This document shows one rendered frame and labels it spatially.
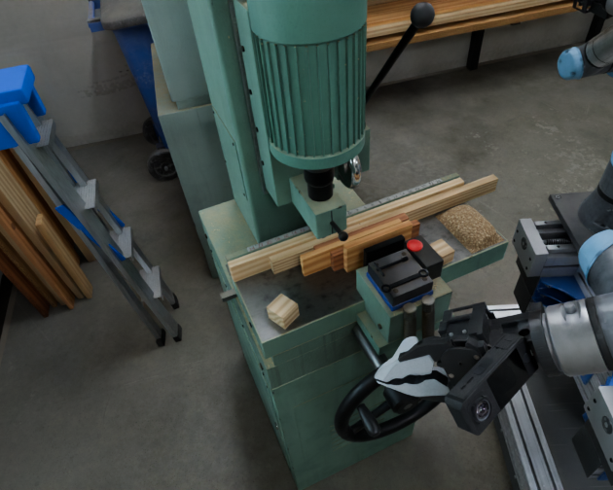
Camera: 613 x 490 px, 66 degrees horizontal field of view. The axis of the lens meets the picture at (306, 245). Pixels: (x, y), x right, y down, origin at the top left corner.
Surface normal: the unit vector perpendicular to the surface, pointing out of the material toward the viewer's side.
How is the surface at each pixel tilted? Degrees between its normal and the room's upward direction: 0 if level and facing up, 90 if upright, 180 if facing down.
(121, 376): 1
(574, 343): 50
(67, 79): 90
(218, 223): 0
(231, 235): 0
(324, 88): 90
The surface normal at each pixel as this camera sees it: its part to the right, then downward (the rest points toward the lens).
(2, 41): 0.26, 0.68
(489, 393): 0.47, 0.00
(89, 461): -0.07, -0.69
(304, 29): -0.04, 0.72
